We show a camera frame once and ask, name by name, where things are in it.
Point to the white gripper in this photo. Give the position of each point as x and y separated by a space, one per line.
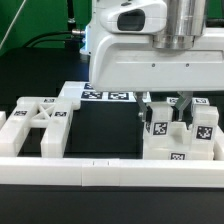
154 45

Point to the white chair seat part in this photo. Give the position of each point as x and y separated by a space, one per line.
174 141

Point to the white tagged cube left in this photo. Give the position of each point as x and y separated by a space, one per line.
173 101

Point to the white tagged cube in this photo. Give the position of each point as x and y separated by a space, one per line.
198 101
173 101

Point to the white tagged cube right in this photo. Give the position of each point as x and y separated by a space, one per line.
198 101

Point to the white U-shaped fence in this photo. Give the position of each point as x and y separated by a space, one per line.
110 172

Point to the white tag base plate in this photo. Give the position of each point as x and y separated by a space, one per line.
83 91

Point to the white chair back frame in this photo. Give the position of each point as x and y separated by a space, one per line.
53 114

